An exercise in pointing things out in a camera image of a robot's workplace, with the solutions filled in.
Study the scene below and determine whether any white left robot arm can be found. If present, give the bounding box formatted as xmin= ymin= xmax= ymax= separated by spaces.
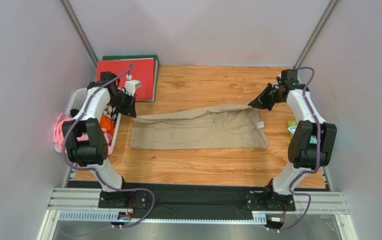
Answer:
xmin=62 ymin=70 xmax=141 ymax=208

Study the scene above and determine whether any orange t-shirt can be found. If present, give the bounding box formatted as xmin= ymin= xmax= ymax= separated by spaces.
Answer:
xmin=99 ymin=114 xmax=115 ymax=137

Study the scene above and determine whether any pink t-shirt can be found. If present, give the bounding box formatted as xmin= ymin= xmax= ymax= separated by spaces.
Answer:
xmin=53 ymin=113 xmax=114 ymax=155

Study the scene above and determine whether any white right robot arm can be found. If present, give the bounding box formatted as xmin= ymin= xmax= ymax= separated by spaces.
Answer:
xmin=249 ymin=69 xmax=337 ymax=210

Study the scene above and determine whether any beige t-shirt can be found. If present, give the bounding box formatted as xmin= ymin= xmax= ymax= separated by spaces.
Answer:
xmin=130 ymin=103 xmax=269 ymax=150

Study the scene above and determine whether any green book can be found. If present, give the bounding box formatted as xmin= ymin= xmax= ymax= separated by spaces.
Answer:
xmin=286 ymin=120 xmax=298 ymax=139

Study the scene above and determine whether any black floral t-shirt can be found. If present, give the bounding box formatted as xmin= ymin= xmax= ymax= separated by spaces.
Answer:
xmin=66 ymin=98 xmax=118 ymax=120

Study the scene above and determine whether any aluminium frame rail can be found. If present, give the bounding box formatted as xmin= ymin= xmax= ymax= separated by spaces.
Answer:
xmin=38 ymin=184 xmax=357 ymax=240

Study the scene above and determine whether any green folder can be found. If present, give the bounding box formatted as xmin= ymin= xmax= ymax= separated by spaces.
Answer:
xmin=102 ymin=54 xmax=160 ymax=102

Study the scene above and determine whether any white laundry basket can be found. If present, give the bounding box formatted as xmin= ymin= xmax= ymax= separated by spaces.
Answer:
xmin=53 ymin=88 xmax=121 ymax=155

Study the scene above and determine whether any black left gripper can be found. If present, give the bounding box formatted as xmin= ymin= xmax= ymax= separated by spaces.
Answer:
xmin=108 ymin=90 xmax=137 ymax=118

